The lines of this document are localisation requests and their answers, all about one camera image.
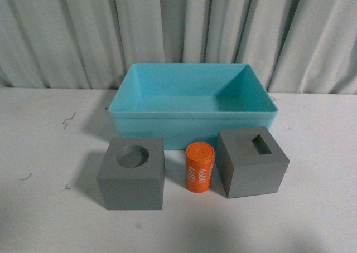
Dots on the orange cylinder part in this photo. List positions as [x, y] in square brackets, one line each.
[199, 165]

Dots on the gray cube with round hole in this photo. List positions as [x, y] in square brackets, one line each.
[132, 174]

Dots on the gray cube with rectangular slot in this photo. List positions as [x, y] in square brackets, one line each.
[250, 162]

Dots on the light blue plastic box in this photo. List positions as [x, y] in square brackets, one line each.
[184, 103]

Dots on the white pleated curtain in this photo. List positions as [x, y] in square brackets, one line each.
[294, 46]

